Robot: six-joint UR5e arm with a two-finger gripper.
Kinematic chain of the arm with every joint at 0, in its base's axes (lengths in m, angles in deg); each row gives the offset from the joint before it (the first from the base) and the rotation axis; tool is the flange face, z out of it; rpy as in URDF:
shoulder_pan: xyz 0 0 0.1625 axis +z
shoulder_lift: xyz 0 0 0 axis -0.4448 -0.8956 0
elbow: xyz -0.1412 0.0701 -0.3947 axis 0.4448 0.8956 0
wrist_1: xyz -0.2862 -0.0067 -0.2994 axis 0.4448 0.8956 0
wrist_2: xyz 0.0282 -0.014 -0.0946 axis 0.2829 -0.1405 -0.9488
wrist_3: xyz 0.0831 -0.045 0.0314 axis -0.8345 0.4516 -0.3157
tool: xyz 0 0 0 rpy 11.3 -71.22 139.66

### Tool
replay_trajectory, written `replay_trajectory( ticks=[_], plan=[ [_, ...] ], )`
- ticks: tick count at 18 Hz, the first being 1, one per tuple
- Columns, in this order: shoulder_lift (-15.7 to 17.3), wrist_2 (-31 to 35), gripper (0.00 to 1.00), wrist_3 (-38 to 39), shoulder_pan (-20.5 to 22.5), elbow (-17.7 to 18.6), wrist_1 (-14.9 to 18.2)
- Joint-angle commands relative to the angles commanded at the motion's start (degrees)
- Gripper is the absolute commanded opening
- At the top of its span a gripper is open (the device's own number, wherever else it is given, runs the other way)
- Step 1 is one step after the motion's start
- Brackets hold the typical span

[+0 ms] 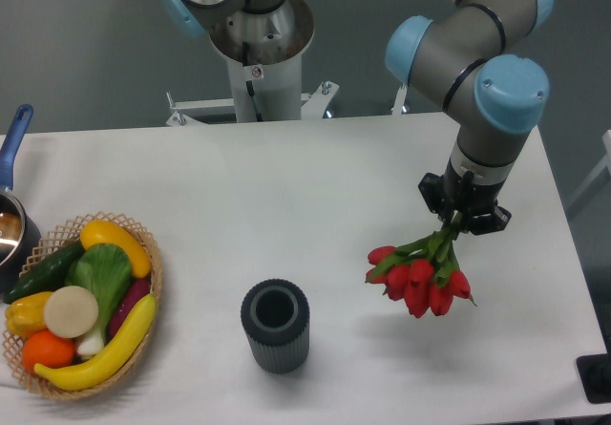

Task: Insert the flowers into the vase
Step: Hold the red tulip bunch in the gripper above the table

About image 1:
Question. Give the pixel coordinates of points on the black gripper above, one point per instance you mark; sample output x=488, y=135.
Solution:
x=455, y=193

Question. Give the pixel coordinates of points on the red tulip bouquet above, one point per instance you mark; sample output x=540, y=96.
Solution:
x=424, y=274

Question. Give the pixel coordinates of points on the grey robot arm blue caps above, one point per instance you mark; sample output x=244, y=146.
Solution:
x=462, y=65

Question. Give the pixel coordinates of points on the dark grey ribbed vase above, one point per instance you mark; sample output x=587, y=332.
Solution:
x=275, y=317

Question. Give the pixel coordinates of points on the black device at table edge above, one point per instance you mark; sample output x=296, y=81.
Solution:
x=594, y=374

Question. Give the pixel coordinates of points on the purple eggplant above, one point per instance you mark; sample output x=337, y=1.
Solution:
x=137, y=289

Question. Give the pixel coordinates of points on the green bok choy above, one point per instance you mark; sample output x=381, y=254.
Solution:
x=104, y=270

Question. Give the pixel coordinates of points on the yellow squash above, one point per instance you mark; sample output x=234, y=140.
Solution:
x=107, y=232

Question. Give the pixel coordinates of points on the beige round disc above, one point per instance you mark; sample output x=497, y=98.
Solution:
x=70, y=312

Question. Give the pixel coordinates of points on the green cucumber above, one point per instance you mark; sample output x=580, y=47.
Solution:
x=47, y=275

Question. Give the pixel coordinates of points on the yellow banana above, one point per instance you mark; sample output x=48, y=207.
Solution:
x=112, y=357

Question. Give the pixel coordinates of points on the orange fruit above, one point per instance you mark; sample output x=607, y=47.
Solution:
x=47, y=349

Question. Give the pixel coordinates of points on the yellow bell pepper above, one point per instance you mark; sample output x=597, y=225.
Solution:
x=25, y=316

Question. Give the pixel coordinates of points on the white frame at right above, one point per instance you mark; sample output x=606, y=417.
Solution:
x=593, y=182

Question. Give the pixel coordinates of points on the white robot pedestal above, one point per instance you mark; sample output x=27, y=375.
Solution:
x=263, y=56

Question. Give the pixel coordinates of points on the blue handled saucepan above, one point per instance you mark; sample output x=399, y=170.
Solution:
x=19, y=234

